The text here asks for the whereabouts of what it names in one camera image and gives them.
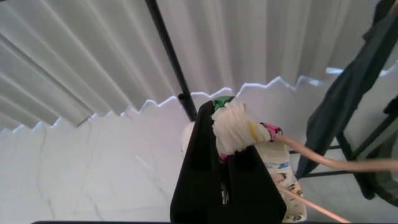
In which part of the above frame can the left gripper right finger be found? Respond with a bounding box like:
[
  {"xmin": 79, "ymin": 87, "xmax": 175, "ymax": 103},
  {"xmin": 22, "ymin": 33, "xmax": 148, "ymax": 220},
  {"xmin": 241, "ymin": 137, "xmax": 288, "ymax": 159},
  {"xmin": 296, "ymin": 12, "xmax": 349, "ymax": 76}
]
[{"xmin": 223, "ymin": 144, "xmax": 287, "ymax": 222}]

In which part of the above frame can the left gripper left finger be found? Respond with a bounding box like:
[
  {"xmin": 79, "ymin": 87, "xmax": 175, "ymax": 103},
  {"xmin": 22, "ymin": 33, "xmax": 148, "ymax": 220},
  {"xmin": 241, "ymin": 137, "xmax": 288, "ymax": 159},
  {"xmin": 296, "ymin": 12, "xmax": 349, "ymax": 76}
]
[{"xmin": 170, "ymin": 100, "xmax": 225, "ymax": 222}]

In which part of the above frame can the cream printed garment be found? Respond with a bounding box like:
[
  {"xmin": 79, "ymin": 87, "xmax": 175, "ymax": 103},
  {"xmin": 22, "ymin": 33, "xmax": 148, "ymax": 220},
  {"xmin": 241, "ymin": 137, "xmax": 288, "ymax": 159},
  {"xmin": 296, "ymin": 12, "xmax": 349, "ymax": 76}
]
[{"xmin": 181, "ymin": 96, "xmax": 308, "ymax": 222}]

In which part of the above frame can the pink clothes hanger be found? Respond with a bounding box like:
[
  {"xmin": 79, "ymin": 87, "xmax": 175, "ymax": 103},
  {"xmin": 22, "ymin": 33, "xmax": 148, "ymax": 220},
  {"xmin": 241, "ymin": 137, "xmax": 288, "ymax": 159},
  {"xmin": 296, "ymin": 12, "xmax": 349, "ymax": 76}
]
[{"xmin": 275, "ymin": 134, "xmax": 398, "ymax": 223}]

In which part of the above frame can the dark grey shirt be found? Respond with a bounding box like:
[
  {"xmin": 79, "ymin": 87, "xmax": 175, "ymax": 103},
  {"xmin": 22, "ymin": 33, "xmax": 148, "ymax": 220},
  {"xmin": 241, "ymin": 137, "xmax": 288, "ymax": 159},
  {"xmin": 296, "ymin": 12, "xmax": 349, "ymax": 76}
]
[{"xmin": 295, "ymin": 0, "xmax": 398, "ymax": 180}]

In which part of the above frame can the black clothes rack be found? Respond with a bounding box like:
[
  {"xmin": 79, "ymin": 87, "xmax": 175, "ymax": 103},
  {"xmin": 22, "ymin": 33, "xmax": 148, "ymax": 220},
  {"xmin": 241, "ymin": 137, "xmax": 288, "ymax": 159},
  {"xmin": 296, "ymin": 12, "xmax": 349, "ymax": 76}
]
[{"xmin": 144, "ymin": 0, "xmax": 398, "ymax": 200}]

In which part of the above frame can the white curtain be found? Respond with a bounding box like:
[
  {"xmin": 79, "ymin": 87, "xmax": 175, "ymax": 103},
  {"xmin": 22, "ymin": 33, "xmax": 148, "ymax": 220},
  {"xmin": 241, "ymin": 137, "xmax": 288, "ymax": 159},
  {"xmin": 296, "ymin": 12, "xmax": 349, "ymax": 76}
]
[{"xmin": 0, "ymin": 0, "xmax": 398, "ymax": 131}]

